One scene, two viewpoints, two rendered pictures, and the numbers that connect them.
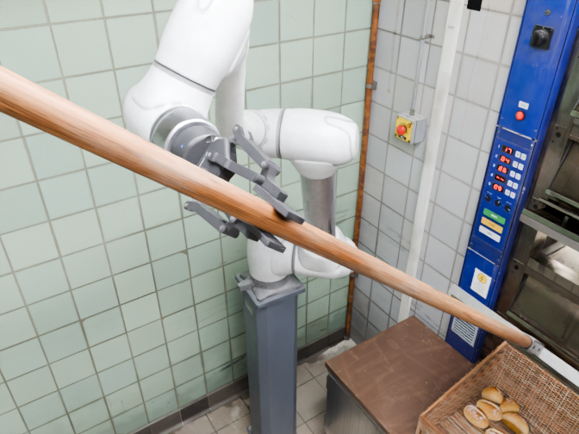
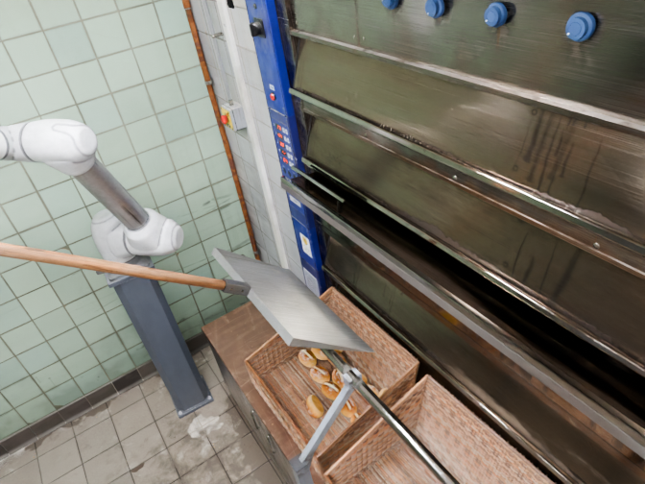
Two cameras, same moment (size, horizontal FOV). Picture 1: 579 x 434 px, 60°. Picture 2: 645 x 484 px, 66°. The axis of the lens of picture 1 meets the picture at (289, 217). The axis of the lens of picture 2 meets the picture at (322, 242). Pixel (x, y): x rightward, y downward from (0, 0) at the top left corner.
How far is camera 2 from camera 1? 1.03 m
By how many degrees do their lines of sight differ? 6
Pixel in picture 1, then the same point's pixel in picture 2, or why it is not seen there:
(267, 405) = (161, 369)
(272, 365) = (150, 334)
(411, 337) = not seen: hidden behind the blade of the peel
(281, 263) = (116, 247)
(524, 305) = (331, 259)
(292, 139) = (30, 146)
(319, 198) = (94, 190)
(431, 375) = not seen: hidden behind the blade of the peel
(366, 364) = (234, 326)
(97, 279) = not seen: outside the picture
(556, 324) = (348, 272)
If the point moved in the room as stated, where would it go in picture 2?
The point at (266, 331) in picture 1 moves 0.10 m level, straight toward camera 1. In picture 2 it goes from (130, 305) to (124, 321)
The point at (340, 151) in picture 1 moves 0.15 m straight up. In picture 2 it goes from (68, 151) to (45, 104)
